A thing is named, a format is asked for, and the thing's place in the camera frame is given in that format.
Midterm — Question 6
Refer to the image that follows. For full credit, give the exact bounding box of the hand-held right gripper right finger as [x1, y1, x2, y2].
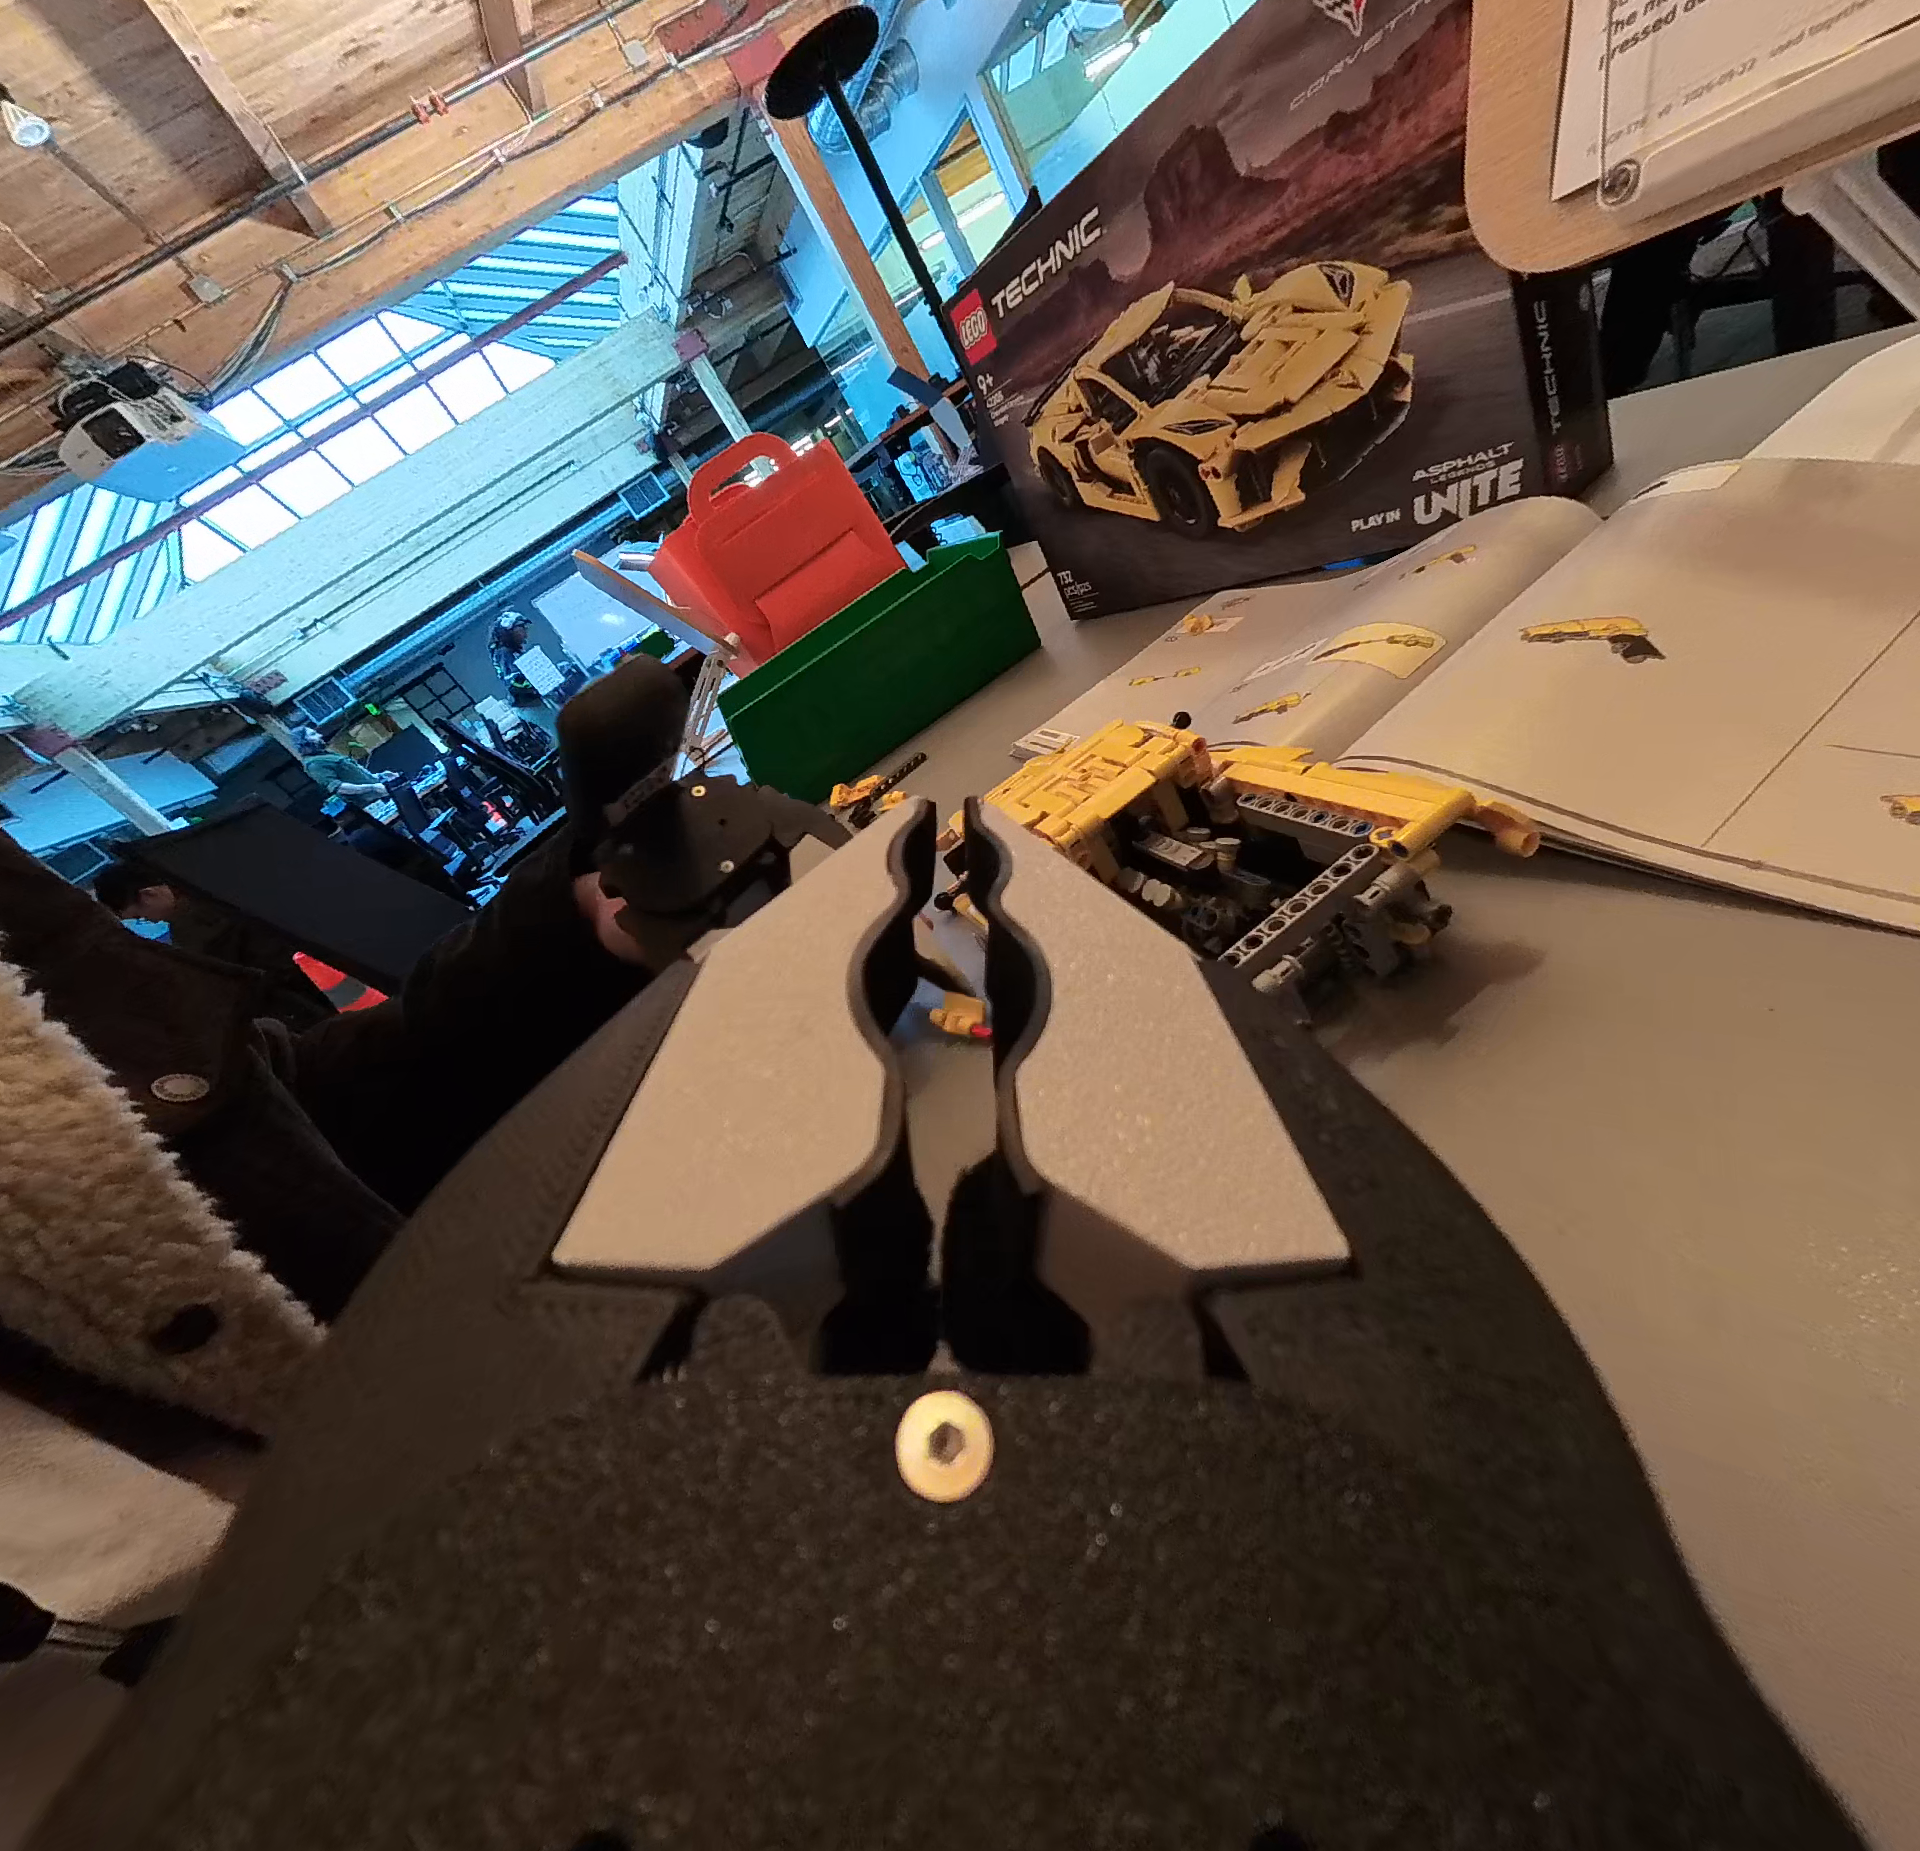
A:
[959, 796, 1353, 1346]

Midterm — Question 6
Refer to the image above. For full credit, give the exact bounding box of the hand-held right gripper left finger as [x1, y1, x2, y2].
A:
[547, 796, 936, 1376]

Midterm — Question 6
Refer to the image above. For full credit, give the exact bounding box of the yellow brick car model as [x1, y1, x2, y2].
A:
[936, 721, 1538, 997]

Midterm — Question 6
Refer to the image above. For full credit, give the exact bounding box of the grey desk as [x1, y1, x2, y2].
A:
[814, 316, 1920, 1851]

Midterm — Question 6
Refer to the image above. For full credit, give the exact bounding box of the green plastic bin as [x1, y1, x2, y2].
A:
[722, 537, 1046, 809]

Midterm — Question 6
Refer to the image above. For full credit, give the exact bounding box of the orange bag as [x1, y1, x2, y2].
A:
[650, 435, 906, 658]

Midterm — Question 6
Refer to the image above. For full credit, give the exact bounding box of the black office chair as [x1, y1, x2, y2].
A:
[127, 796, 471, 970]

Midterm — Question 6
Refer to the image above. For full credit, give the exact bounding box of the black pole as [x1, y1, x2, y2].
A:
[763, 7, 973, 378]

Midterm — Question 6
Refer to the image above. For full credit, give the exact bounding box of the instruction booklet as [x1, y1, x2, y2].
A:
[1006, 455, 1920, 935]

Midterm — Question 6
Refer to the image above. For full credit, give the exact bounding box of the white ceiling projector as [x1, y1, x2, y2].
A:
[53, 356, 200, 480]

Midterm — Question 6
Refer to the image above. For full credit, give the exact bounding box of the brick car set box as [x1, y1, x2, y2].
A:
[944, 0, 1613, 622]

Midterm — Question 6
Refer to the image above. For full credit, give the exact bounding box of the wooden board white stand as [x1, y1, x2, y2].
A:
[1461, 0, 1920, 463]

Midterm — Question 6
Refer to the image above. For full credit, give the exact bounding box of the printed paper sheet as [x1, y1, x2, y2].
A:
[1551, 0, 1920, 212]

